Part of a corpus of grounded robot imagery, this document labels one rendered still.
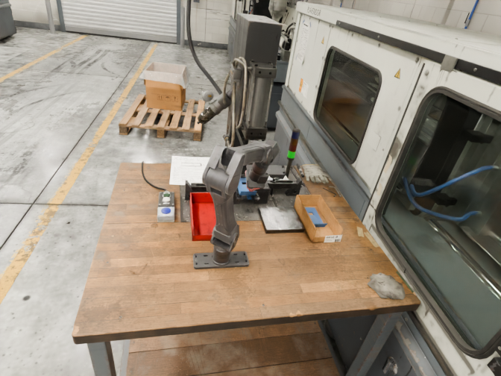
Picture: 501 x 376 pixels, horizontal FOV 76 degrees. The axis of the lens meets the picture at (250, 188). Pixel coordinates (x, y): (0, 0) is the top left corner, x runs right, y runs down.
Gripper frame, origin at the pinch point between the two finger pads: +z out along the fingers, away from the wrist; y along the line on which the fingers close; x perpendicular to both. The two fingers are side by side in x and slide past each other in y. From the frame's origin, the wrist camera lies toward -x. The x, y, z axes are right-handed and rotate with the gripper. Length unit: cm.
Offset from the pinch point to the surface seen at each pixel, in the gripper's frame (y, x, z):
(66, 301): -23, 94, 109
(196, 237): -20.1, 22.5, 4.6
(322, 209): -5.5, -35.8, 10.7
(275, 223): -13.4, -11.1, 7.7
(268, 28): 44, -2, -41
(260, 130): 18.6, -2.8, -14.1
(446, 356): -68, -55, -15
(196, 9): 809, -22, 463
